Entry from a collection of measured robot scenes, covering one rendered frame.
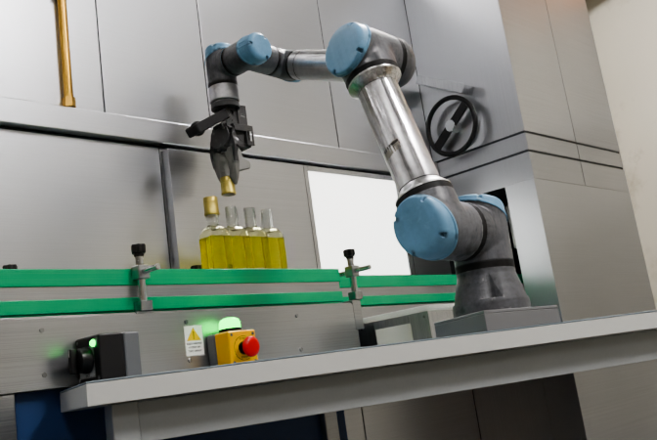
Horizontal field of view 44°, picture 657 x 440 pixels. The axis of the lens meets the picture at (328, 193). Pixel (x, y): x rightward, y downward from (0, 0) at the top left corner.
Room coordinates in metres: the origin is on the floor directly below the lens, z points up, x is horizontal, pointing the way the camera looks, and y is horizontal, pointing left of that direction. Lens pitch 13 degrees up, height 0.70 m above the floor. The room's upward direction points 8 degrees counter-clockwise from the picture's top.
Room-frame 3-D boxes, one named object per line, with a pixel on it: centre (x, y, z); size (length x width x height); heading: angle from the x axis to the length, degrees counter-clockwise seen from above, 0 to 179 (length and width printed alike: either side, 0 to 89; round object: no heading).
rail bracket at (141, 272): (1.54, 0.36, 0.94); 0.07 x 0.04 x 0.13; 47
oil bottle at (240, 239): (1.93, 0.24, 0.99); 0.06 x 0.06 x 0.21; 46
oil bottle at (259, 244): (1.97, 0.20, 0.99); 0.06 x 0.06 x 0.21; 46
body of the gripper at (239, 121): (1.95, 0.22, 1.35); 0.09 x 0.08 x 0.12; 136
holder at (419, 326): (2.05, -0.14, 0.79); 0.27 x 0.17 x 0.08; 47
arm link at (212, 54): (1.94, 0.22, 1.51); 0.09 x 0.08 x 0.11; 48
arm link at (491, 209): (1.63, -0.28, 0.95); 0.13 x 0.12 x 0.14; 138
